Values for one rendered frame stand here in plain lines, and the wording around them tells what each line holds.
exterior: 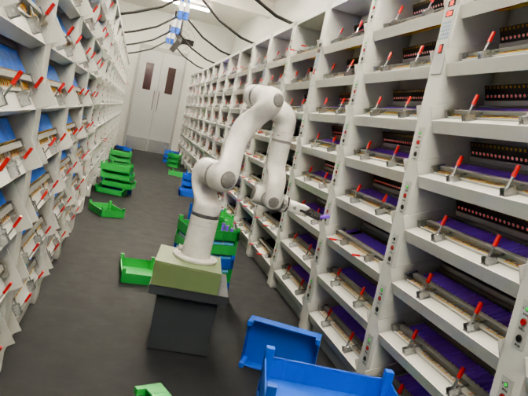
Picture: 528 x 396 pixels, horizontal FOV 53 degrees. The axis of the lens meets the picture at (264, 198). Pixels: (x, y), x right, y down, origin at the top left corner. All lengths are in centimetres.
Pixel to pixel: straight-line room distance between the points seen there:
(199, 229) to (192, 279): 21
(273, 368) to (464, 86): 124
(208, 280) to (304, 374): 93
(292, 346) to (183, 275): 54
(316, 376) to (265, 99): 123
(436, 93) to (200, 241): 107
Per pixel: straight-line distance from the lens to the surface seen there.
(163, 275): 213
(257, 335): 228
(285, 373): 129
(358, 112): 261
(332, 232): 264
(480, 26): 209
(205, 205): 217
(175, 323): 224
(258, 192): 234
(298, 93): 397
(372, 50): 265
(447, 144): 202
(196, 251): 221
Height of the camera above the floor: 96
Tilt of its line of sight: 7 degrees down
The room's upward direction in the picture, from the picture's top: 12 degrees clockwise
